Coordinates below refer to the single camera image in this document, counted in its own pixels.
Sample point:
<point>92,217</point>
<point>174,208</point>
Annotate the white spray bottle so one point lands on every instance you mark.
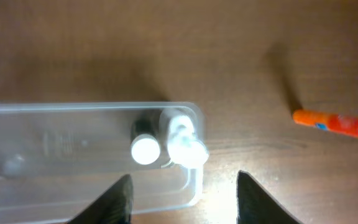
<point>181,139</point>

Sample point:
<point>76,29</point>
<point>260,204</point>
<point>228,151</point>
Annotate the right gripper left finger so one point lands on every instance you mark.
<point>114,206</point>

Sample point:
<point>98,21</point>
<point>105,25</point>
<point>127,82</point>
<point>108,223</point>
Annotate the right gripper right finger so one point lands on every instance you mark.
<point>256,205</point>

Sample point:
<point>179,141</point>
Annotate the clear plastic container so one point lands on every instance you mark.
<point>58,158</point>

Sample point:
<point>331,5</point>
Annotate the black bottle white cap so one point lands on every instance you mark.
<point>145,148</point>

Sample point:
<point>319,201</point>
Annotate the orange tube white cap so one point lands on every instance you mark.
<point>335,123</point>

